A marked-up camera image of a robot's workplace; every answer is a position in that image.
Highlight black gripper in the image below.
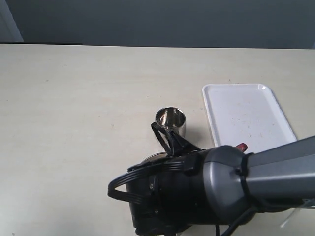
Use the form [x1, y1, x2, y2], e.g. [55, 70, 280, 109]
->
[127, 122, 209, 235]

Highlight dark brown wooden spoon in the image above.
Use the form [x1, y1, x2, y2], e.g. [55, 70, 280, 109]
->
[235, 143, 248, 152]

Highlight stainless steel cup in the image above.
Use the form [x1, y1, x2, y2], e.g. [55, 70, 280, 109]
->
[155, 107, 186, 137]

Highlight white rectangular plastic tray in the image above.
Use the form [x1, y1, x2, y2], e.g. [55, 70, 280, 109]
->
[202, 84, 297, 152]

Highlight black flat ribbon cable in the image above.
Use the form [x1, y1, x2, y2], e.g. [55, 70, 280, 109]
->
[107, 157, 197, 204]

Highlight steel bowl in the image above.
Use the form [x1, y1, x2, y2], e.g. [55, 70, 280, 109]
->
[141, 152, 169, 164]

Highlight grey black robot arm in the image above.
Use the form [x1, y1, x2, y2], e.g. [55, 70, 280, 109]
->
[126, 123, 315, 236]

